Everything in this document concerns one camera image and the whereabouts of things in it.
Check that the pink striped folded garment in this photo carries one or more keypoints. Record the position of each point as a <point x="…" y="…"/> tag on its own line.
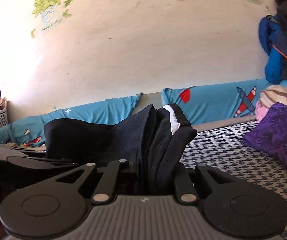
<point x="271" y="97"/>

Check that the grey pillow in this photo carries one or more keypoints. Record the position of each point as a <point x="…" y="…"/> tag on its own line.
<point x="149" y="100"/>

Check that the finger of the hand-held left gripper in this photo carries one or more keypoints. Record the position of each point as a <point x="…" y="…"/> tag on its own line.
<point x="46" y="163"/>
<point x="26" y="148"/>

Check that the blue beige houndstooth mat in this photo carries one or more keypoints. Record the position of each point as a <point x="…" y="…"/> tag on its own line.
<point x="233" y="155"/>

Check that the white perforated plastic basket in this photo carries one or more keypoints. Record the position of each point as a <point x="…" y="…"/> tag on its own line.
<point x="1" y="117"/>

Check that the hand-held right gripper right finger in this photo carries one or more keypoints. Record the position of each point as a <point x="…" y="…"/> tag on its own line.
<point x="183" y="177"/>

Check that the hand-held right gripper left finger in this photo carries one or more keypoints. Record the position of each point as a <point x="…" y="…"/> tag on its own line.
<point x="123" y="167"/>

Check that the blue airplane-print bedsheet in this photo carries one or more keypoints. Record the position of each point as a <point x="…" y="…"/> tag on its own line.
<point x="208" y="102"/>

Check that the bright blue cloth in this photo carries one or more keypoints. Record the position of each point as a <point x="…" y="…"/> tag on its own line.
<point x="271" y="55"/>

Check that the purple floral folded garment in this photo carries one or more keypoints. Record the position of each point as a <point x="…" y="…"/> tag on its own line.
<point x="278" y="132"/>

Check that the black t-shirt red print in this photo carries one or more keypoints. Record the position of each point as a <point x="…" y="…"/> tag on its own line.
<point x="138" y="140"/>

